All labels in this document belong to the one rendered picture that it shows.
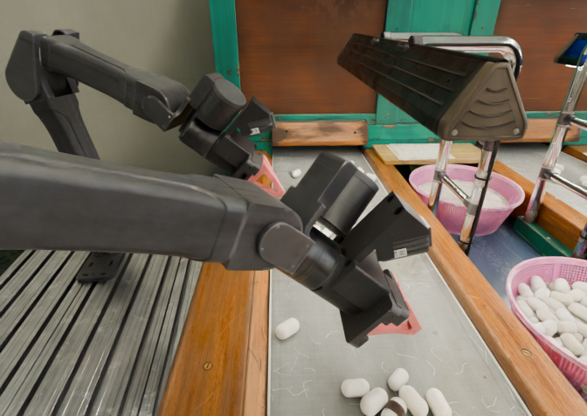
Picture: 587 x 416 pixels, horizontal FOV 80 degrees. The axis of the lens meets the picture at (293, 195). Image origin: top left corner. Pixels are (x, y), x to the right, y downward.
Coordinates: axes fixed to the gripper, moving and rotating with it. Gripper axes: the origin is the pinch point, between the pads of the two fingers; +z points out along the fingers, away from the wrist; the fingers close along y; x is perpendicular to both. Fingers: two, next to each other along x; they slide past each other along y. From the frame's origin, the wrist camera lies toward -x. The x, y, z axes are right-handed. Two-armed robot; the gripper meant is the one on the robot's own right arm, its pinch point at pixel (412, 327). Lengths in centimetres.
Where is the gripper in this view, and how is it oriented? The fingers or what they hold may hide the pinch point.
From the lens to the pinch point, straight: 46.6
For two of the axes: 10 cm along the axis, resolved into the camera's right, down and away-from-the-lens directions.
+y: -0.4, -4.5, 8.9
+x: -6.5, 6.9, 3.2
